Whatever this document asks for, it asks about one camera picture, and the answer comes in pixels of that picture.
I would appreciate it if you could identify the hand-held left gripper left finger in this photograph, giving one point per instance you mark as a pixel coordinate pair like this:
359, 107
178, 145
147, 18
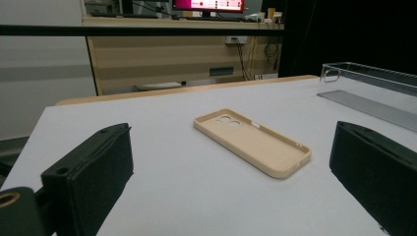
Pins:
88, 170

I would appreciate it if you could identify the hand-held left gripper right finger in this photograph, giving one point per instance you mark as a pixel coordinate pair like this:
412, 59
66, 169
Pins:
377, 170

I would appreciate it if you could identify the clear plastic box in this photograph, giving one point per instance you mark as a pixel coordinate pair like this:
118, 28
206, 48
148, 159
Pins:
377, 105

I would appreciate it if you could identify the beige phone case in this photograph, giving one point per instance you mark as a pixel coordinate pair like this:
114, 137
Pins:
255, 147

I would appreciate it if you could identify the white flat device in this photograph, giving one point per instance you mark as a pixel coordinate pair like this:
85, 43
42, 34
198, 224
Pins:
159, 86

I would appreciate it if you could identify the white cabinet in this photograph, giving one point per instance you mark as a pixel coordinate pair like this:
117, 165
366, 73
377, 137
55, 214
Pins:
39, 65

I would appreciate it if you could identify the light wooden desk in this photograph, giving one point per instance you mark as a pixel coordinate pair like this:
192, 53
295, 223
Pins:
147, 59

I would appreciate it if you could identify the black curtain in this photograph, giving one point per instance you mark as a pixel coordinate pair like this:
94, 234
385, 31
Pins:
344, 32

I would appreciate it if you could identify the black keyboard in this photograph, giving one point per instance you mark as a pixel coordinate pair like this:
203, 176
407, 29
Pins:
124, 15

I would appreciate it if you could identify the dark rectangular desk panel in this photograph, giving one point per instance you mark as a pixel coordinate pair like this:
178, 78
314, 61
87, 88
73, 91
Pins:
221, 71

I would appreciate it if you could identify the cups on desk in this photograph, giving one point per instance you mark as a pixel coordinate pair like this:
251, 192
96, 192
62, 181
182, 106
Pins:
270, 15

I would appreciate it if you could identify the white power outlet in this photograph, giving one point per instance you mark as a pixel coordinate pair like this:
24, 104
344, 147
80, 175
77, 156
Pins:
236, 40

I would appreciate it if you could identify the computer monitor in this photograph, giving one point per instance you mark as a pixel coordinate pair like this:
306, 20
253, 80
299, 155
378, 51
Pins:
209, 5

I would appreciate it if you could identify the black horizontal frame bar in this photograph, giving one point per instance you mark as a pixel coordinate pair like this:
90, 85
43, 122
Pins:
131, 30

